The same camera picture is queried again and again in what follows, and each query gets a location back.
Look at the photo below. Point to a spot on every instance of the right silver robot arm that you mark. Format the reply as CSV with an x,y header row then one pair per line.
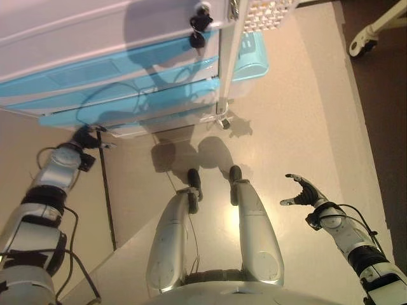
x,y
337,225

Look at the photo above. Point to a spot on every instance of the right dark robot hand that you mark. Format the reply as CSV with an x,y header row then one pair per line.
x,y
310,195

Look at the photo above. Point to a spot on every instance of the left dark robot hand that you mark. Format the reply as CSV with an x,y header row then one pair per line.
x,y
83,137

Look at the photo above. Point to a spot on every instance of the left silver robot leg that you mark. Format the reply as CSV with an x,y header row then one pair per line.
x,y
168,241

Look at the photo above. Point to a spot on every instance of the slim blue cart drawer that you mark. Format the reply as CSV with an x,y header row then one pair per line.
x,y
63,119
197,68

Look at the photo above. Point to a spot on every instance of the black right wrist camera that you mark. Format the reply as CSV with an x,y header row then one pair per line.
x,y
313,220

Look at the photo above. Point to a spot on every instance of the right silver robot leg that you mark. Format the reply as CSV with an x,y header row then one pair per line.
x,y
257,241

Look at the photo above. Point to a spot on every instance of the black keys in lock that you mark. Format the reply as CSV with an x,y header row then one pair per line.
x,y
200,22

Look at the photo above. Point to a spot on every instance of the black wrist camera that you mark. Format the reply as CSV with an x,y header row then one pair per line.
x,y
86,162
313,220

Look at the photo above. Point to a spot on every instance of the metal cart side latch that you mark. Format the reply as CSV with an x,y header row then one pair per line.
x,y
233,8

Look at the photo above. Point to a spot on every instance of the grey robot torso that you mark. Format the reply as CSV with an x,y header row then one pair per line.
x,y
238,297

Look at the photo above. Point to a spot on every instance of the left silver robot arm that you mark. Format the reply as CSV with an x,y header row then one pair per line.
x,y
54,171

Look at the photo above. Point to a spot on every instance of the tall blue cart drawer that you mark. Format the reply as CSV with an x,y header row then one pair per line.
x,y
79,74

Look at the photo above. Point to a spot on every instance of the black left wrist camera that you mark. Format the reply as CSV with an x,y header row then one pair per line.
x,y
86,162

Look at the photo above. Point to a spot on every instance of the light blue waste bin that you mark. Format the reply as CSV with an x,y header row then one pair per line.
x,y
251,63

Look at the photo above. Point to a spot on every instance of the silver robot leg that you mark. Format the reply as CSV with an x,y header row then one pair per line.
x,y
168,241
257,241

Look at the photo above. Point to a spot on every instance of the white lockable cart drawer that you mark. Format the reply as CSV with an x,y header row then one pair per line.
x,y
79,35

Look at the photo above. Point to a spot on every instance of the cream hospital bed frame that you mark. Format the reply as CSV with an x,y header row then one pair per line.
x,y
391,17

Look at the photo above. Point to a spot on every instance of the white medical cart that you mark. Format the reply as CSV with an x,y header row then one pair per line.
x,y
95,31

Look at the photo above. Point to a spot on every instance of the cart caster wheel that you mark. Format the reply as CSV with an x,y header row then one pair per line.
x,y
226,123

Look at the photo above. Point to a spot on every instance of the bed caster wheel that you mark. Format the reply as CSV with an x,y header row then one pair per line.
x,y
362,43

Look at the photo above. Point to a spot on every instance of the white perforated side basket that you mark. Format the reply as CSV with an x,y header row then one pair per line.
x,y
267,16

